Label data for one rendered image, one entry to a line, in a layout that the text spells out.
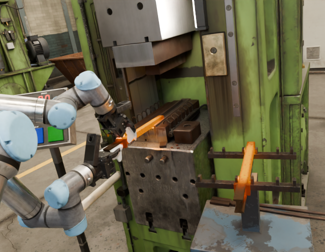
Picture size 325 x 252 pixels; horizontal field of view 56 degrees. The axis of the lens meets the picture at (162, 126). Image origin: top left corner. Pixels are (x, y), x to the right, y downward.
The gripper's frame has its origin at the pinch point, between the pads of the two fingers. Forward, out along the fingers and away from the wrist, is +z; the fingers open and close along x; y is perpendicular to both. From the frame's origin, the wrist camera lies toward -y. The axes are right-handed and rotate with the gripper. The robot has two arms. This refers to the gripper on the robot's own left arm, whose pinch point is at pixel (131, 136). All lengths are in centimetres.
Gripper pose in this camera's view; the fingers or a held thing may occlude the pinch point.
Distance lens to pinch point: 126.7
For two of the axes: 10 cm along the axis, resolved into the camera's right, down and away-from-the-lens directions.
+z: 3.6, 6.3, 6.9
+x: 8.8, 0.3, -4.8
